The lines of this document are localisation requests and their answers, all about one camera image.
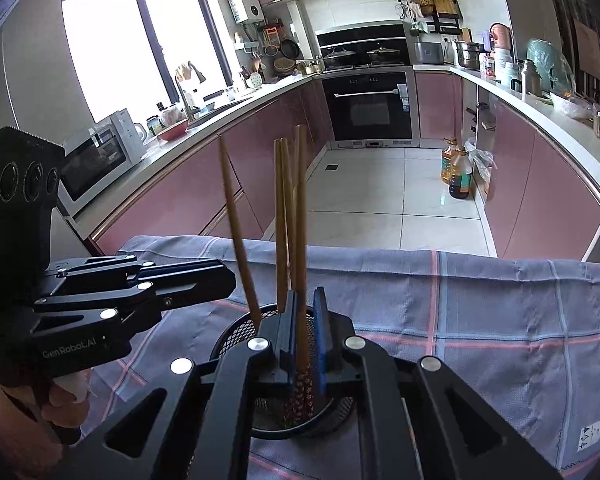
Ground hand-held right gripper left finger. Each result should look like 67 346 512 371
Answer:
45 289 301 480

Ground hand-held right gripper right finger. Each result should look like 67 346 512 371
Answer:
312 286 563 480

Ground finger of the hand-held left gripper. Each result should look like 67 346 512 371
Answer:
33 265 237 345
44 254 224 287

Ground black mesh utensil holder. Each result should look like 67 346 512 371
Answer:
209 302 356 441

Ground person's left forearm pink sleeve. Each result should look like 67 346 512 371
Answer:
0 380 63 480

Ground person's left hand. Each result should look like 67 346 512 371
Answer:
39 381 92 442

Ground pink lower cabinets long run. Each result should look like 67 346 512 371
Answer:
90 77 333 256

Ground white microwave oven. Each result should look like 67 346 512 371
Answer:
55 107 148 218

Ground white tissue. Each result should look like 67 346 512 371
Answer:
55 372 91 403

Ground grey refrigerator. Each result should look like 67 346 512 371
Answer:
0 0 101 136

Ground red bowl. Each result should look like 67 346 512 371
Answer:
156 119 190 142

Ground grey plaid cloth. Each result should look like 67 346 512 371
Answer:
80 234 600 480

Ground chrome sink faucet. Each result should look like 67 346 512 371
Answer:
175 77 196 121

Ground kitchen window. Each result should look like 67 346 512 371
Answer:
60 0 231 126

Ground cooking oil bottles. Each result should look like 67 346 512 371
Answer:
447 147 473 200

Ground yellow cooking oil bottle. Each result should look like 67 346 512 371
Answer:
441 136 463 186

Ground black built-in oven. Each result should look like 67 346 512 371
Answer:
321 71 415 143

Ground plastic bag by cabinet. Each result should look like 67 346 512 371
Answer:
465 140 493 196

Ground pink lower cabinets curved run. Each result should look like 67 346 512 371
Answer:
414 71 600 261

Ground black lidded wok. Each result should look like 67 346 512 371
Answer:
322 47 357 68

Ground black range hood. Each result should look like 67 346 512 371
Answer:
316 25 411 68

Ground black lidded pot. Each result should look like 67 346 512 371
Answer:
366 47 401 66

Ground silver toaster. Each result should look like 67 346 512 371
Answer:
414 41 446 65

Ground stainless steel stockpot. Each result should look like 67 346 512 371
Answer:
454 40 483 70

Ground steel vacuum flask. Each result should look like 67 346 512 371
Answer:
522 59 543 97

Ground clear plastic bag with food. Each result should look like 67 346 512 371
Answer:
550 91 593 120

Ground pink thermos jug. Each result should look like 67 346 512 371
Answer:
490 22 512 51

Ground green appliance under plastic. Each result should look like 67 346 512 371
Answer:
526 37 576 96

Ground dark striped curtain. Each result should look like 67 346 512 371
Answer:
550 0 600 96

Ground white wall water heater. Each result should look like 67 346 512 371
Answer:
223 0 265 25

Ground black wall rack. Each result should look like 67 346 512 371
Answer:
397 0 463 36

